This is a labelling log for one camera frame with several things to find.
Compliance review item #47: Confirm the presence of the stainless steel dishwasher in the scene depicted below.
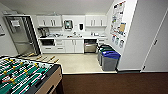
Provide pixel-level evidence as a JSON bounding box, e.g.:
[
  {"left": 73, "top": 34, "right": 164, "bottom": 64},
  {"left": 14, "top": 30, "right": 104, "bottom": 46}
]
[{"left": 83, "top": 38, "right": 99, "bottom": 55}]

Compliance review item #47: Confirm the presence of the white two-door base cabinet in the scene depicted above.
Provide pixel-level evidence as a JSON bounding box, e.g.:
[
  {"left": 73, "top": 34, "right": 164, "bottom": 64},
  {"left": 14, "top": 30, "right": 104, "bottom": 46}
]
[{"left": 63, "top": 38, "right": 85, "bottom": 55}]

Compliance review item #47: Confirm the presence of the chrome sink faucet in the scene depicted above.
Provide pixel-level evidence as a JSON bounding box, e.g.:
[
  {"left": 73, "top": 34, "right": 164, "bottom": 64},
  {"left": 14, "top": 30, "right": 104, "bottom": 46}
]
[{"left": 72, "top": 31, "right": 78, "bottom": 38}]

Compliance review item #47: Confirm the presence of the white drawer unit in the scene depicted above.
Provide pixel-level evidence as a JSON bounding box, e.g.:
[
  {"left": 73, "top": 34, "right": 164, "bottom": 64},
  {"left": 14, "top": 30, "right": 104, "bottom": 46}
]
[
  {"left": 96, "top": 36, "right": 109, "bottom": 47},
  {"left": 54, "top": 38, "right": 66, "bottom": 53}
]

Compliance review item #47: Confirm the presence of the green lid waste bin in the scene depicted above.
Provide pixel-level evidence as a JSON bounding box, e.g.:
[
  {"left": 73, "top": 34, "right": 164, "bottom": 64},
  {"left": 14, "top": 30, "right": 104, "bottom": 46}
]
[{"left": 98, "top": 46, "right": 115, "bottom": 66}]

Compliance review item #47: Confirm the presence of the steel paper towel dispenser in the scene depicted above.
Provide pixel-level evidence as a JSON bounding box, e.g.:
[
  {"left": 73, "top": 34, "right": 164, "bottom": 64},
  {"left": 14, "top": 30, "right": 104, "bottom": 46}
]
[{"left": 63, "top": 19, "right": 74, "bottom": 31}]

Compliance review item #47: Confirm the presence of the blue lid recycling bin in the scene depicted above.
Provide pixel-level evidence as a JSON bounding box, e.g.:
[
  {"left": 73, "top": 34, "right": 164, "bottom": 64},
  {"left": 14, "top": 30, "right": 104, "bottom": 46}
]
[{"left": 100, "top": 50, "right": 121, "bottom": 72}]

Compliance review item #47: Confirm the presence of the dish rack with dishes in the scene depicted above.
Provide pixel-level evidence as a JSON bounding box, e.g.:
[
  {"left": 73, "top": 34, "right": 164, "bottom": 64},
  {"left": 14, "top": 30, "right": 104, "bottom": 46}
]
[{"left": 47, "top": 32, "right": 63, "bottom": 39}]

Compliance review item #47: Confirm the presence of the black built-in microwave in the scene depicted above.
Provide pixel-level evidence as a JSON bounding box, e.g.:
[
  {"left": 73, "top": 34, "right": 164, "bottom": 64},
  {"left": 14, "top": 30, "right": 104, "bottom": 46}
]
[{"left": 40, "top": 38, "right": 56, "bottom": 47}]

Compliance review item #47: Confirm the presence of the black coffee machine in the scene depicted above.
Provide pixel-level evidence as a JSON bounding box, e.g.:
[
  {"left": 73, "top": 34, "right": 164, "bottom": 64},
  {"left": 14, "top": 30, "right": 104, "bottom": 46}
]
[{"left": 37, "top": 27, "right": 48, "bottom": 39}]

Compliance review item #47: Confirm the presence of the stainless steel refrigerator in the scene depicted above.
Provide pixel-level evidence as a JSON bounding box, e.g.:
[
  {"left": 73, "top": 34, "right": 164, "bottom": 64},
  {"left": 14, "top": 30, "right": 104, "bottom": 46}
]
[{"left": 2, "top": 13, "right": 42, "bottom": 57}]

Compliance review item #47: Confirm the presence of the green foosball table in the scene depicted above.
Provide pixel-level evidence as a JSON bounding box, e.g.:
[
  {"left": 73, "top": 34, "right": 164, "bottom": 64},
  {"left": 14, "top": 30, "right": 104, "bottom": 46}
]
[{"left": 0, "top": 54, "right": 64, "bottom": 94}]

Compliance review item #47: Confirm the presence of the white door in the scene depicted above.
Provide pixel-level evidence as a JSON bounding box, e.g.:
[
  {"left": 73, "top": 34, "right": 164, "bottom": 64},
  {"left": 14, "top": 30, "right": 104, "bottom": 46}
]
[{"left": 141, "top": 0, "right": 168, "bottom": 73}]

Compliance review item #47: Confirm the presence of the white paper notice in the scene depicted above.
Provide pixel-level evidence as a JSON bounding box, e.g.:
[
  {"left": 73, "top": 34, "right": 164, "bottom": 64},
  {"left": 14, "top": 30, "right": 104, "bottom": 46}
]
[{"left": 11, "top": 19, "right": 21, "bottom": 28}]

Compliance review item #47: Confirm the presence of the blue wall sign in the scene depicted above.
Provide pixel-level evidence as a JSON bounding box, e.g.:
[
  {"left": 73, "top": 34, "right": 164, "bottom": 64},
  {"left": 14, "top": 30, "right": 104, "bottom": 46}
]
[{"left": 111, "top": 34, "right": 116, "bottom": 43}]

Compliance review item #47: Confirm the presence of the green wall sign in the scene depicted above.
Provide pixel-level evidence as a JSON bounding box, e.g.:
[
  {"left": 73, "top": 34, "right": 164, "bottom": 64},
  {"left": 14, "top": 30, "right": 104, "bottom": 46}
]
[{"left": 114, "top": 36, "right": 121, "bottom": 47}]

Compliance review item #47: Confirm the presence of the white wall sign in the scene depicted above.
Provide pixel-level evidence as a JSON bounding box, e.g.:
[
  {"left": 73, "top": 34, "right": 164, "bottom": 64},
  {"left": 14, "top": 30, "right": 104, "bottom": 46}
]
[{"left": 119, "top": 39, "right": 125, "bottom": 50}]

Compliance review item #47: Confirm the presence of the white three-door wall cabinet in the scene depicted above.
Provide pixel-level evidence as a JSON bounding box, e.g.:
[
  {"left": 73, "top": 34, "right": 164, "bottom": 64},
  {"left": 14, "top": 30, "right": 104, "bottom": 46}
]
[{"left": 36, "top": 14, "right": 64, "bottom": 29}]

